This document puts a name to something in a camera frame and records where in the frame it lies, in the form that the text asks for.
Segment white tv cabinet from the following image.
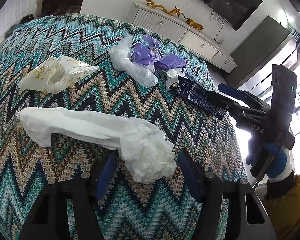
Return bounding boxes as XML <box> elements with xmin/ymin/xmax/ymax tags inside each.
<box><xmin>130</xmin><ymin>1</ymin><xmax>237</xmax><ymax>73</ymax></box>

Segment purple plastic wrapper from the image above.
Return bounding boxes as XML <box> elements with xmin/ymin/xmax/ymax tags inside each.
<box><xmin>132</xmin><ymin>34</ymin><xmax>186</xmax><ymax>70</ymax></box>

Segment yellow sleeve right forearm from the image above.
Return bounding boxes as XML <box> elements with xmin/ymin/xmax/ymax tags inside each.
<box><xmin>263</xmin><ymin>172</ymin><xmax>300</xmax><ymax>239</ymax></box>

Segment white shoe cabinet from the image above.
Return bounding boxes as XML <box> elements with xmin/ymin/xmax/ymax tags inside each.
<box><xmin>0</xmin><ymin>0</ymin><xmax>43</xmax><ymax>43</ymax></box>

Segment white tissue bag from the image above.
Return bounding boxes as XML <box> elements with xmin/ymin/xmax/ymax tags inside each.
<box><xmin>17</xmin><ymin>107</ymin><xmax>177</xmax><ymax>184</ymax></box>

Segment golden dragon figurine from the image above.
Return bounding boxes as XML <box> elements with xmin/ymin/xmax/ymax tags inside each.
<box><xmin>145</xmin><ymin>0</ymin><xmax>181</xmax><ymax>17</ymax></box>

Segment right hand blue white glove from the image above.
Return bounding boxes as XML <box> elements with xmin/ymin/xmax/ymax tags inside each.
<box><xmin>246</xmin><ymin>137</ymin><xmax>293</xmax><ymax>183</ymax></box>

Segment white gold printed bag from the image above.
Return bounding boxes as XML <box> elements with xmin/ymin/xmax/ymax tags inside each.
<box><xmin>17</xmin><ymin>55</ymin><xmax>99</xmax><ymax>94</ymax></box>

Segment grey refrigerator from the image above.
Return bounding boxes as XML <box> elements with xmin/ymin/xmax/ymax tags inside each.
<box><xmin>224</xmin><ymin>16</ymin><xmax>293</xmax><ymax>88</ymax></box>

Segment golden tiger figurine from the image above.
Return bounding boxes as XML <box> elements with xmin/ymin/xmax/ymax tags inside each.
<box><xmin>186</xmin><ymin>18</ymin><xmax>203</xmax><ymax>32</ymax></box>

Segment blue curtain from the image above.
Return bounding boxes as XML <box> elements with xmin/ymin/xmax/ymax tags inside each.
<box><xmin>292</xmin><ymin>30</ymin><xmax>300</xmax><ymax>55</ymax></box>

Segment translucent white plastic bag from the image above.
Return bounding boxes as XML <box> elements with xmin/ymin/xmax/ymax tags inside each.
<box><xmin>109</xmin><ymin>35</ymin><xmax>158</xmax><ymax>88</ymax></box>

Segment zigzag knitted table cloth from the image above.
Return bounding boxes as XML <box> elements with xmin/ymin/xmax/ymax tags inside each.
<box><xmin>0</xmin><ymin>14</ymin><xmax>247</xmax><ymax>239</ymax></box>

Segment dark blue white package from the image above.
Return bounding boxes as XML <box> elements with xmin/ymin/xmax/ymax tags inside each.
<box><xmin>166</xmin><ymin>68</ymin><xmax>225</xmax><ymax>120</ymax></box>

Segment black shoes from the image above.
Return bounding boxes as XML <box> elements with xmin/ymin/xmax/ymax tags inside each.
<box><xmin>19</xmin><ymin>14</ymin><xmax>34</xmax><ymax>24</ymax></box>

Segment television cables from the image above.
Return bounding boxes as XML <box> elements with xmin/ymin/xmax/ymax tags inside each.
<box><xmin>210</xmin><ymin>11</ymin><xmax>227</xmax><ymax>45</ymax></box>

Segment grey slipper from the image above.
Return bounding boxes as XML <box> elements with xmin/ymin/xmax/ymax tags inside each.
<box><xmin>4</xmin><ymin>24</ymin><xmax>23</xmax><ymax>39</ymax></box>

